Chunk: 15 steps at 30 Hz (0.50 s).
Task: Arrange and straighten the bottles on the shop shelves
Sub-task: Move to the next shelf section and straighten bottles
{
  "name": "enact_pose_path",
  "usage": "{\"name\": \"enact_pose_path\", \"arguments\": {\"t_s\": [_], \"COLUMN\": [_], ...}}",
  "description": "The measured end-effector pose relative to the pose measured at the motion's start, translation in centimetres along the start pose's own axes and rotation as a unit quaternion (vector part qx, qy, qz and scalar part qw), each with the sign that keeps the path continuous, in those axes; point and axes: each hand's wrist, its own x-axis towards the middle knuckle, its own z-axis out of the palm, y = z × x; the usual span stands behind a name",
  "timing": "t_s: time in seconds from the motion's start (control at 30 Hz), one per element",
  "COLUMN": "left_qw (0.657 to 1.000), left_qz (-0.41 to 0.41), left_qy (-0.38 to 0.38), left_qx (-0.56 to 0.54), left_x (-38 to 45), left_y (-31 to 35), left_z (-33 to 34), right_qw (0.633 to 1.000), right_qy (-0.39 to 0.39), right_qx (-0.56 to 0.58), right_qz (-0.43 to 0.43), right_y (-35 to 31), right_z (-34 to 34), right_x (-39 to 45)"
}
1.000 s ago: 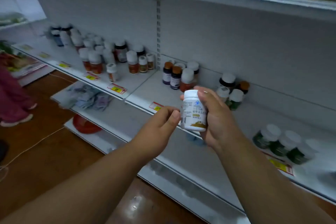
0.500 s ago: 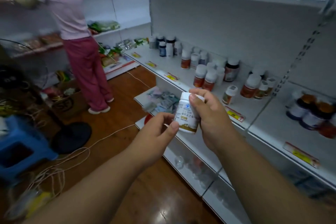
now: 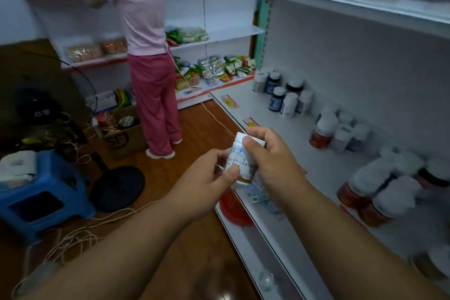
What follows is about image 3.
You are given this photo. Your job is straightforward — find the person's left hand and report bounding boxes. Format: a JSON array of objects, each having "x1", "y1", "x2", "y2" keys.
[{"x1": 165, "y1": 149, "x2": 242, "y2": 228}]

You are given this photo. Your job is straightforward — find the thin white cord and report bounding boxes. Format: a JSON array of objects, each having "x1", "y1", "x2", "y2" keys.
[{"x1": 165, "y1": 45, "x2": 235, "y2": 138}]

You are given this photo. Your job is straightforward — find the printed cardboard box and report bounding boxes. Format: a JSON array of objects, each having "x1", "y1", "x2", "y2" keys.
[{"x1": 93, "y1": 105, "x2": 147, "y2": 160}]

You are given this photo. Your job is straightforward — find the clear plastic packets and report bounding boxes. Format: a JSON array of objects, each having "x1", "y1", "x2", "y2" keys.
[{"x1": 242, "y1": 172, "x2": 286, "y2": 220}]

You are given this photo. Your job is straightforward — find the heap of mixed snack packets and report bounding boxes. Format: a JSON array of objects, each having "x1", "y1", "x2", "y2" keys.
[{"x1": 174, "y1": 54, "x2": 257, "y2": 92}]

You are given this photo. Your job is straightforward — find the pile of beige biscuit packets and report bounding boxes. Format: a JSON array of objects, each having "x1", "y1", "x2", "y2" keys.
[{"x1": 65, "y1": 45, "x2": 103, "y2": 63}]

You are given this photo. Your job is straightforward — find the pile of orange biscuit packets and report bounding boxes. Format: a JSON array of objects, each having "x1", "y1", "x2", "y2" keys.
[{"x1": 101, "y1": 38, "x2": 128, "y2": 55}]

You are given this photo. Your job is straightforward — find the pile of green vegetable packets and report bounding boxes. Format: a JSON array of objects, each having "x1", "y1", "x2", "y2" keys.
[{"x1": 165, "y1": 26, "x2": 209, "y2": 46}]

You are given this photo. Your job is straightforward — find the stack of colourful cloths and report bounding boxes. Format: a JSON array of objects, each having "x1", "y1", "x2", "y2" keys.
[{"x1": 94, "y1": 88, "x2": 133, "y2": 113}]

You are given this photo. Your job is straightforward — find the person's left forearm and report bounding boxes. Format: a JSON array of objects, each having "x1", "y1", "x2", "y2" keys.
[{"x1": 20, "y1": 199, "x2": 197, "y2": 300}]

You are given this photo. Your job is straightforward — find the dark bottle with white cap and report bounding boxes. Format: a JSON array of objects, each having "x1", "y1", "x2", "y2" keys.
[{"x1": 285, "y1": 80, "x2": 304, "y2": 96}]

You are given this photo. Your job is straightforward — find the white red-edged snack shelving unit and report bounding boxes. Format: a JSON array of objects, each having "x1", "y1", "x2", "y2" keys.
[{"x1": 15, "y1": 0, "x2": 266, "y2": 111}]

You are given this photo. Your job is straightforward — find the cluster of white bottles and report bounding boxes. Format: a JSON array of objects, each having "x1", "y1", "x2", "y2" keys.
[{"x1": 316, "y1": 106, "x2": 371, "y2": 154}]

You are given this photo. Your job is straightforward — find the blue bottle with white cap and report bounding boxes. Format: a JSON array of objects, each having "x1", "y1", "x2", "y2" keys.
[
  {"x1": 265, "y1": 71, "x2": 281, "y2": 95},
  {"x1": 269, "y1": 87, "x2": 286, "y2": 113}
]

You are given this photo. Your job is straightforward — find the black standing fan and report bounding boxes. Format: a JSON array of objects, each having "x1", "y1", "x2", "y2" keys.
[{"x1": 0, "y1": 40, "x2": 146, "y2": 213}]

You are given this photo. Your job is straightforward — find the green shelf post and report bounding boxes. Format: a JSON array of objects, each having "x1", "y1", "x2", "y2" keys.
[{"x1": 253, "y1": 0, "x2": 272, "y2": 70}]

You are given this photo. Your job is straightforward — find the white tissue roll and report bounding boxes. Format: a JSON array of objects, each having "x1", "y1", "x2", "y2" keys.
[{"x1": 0, "y1": 150, "x2": 38, "y2": 190}]

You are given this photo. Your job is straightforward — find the person's right forearm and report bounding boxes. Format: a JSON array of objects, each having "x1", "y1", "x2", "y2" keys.
[{"x1": 283, "y1": 184, "x2": 450, "y2": 300}]

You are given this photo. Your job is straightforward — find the person's right hand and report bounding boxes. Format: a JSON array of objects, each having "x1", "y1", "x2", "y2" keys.
[{"x1": 242, "y1": 127, "x2": 312, "y2": 211}]

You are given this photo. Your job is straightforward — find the white metal bottle shelving unit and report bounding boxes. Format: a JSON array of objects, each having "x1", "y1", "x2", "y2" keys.
[{"x1": 202, "y1": 0, "x2": 450, "y2": 300}]

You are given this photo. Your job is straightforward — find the red plastic container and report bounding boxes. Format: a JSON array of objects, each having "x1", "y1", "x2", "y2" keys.
[{"x1": 219, "y1": 187, "x2": 254, "y2": 227}]

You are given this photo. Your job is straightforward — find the tangled white cable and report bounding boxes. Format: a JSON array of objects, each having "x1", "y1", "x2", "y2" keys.
[{"x1": 11, "y1": 201, "x2": 156, "y2": 297}]

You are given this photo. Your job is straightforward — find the blue plastic stool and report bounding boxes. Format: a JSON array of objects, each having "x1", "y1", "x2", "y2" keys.
[{"x1": 0, "y1": 150, "x2": 96, "y2": 245}]

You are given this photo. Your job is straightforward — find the small clear plastic cup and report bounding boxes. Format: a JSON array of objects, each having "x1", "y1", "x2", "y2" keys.
[{"x1": 258, "y1": 270, "x2": 277, "y2": 293}]

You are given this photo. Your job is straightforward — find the small white medicine bottle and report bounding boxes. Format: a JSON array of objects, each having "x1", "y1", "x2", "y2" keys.
[{"x1": 223, "y1": 132, "x2": 266, "y2": 184}]

